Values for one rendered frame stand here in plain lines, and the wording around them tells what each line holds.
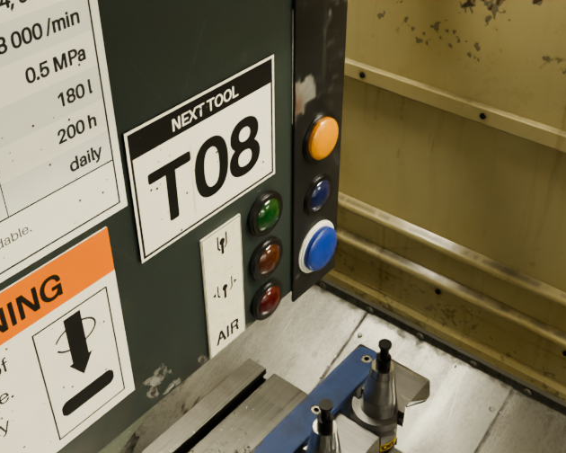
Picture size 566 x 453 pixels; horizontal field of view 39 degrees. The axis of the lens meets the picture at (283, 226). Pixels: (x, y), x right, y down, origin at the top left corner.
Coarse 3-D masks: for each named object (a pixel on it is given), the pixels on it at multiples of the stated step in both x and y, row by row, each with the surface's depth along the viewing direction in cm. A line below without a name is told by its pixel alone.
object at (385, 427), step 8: (352, 400) 95; (400, 400) 95; (352, 408) 94; (360, 408) 94; (400, 408) 94; (352, 416) 96; (360, 416) 93; (392, 416) 93; (400, 416) 94; (360, 424) 93; (368, 424) 92; (376, 424) 92; (384, 424) 92; (392, 424) 92; (400, 424) 95; (376, 432) 94; (384, 432) 94; (392, 432) 94
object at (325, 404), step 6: (324, 402) 82; (330, 402) 82; (324, 408) 81; (330, 408) 81; (318, 414) 83; (324, 414) 82; (330, 414) 82; (318, 420) 83; (324, 420) 82; (330, 420) 83; (318, 426) 83; (324, 426) 82; (330, 426) 83; (324, 432) 83
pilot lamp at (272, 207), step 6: (264, 204) 43; (270, 204) 44; (276, 204) 44; (264, 210) 43; (270, 210) 44; (276, 210) 44; (258, 216) 43; (264, 216) 44; (270, 216) 44; (276, 216) 44; (258, 222) 44; (264, 222) 44; (270, 222) 44; (258, 228) 44; (264, 228) 44
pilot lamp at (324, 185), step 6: (318, 186) 47; (324, 186) 48; (330, 186) 48; (318, 192) 47; (324, 192) 48; (312, 198) 47; (318, 198) 47; (324, 198) 48; (312, 204) 47; (318, 204) 48; (324, 204) 49
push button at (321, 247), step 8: (320, 232) 49; (328, 232) 50; (312, 240) 49; (320, 240) 49; (328, 240) 50; (336, 240) 51; (312, 248) 49; (320, 248) 49; (328, 248) 50; (312, 256) 49; (320, 256) 50; (328, 256) 51; (312, 264) 50; (320, 264) 50
